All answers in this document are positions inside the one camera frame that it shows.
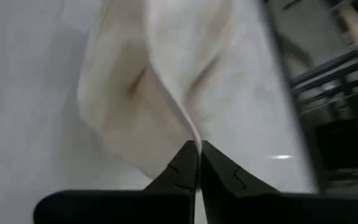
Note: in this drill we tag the black metal rack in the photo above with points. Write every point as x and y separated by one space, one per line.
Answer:
337 71

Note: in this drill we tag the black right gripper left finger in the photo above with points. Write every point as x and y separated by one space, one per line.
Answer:
182 174

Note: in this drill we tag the cream plaid towel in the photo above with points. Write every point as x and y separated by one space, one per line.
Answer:
129 109

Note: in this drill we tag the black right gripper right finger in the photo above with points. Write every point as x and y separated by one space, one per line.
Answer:
225 186

